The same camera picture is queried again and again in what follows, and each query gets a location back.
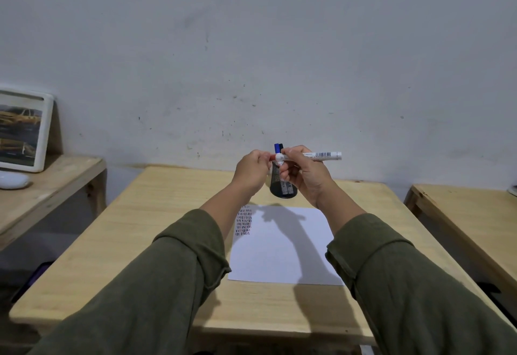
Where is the person's right hand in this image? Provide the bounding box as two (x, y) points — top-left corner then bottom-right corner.
(278, 145), (338, 209)

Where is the person's left hand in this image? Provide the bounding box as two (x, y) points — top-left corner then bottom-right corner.
(232, 149), (273, 199)

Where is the white marker pen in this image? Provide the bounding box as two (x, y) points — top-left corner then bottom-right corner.
(275, 151), (343, 162)

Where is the person's left forearm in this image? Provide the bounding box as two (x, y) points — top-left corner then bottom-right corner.
(29, 183), (261, 355)

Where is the person's right forearm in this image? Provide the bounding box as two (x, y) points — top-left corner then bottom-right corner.
(314, 187), (517, 355)

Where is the black mesh pen holder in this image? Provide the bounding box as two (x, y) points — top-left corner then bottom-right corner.
(269, 161), (299, 199)

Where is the white paper sheet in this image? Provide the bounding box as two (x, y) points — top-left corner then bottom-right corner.
(227, 204), (345, 287)

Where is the light wooden table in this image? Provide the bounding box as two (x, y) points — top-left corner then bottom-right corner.
(0, 154), (108, 253)
(8, 165), (517, 347)
(403, 184), (517, 301)

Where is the white framed car picture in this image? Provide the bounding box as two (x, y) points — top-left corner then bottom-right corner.
(0, 87), (55, 174)

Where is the white oval gadget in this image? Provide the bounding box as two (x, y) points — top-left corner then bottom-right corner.
(0, 171), (31, 191)

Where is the black object on floor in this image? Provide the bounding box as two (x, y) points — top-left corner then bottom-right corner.
(476, 281), (517, 328)

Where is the dark purple-edged object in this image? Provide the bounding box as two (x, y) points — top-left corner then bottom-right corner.
(10, 261), (55, 305)

